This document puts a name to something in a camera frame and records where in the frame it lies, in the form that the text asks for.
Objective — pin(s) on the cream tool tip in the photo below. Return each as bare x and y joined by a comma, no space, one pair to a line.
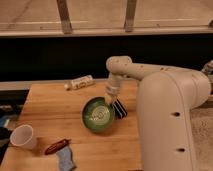
109,99

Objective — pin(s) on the black striped block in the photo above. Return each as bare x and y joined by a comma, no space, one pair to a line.
120,111

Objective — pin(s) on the green ceramic bowl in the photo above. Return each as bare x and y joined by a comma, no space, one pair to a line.
97,116

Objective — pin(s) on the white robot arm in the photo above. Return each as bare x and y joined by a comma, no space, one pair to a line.
165,97

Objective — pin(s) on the white tube bottle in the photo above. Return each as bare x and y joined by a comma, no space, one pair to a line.
80,82

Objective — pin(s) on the blue grey sponge cloth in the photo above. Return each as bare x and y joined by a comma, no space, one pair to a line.
65,157

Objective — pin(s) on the red brown sausage toy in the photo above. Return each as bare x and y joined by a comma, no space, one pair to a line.
56,146

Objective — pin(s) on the white paper cup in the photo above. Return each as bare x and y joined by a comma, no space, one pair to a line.
23,136

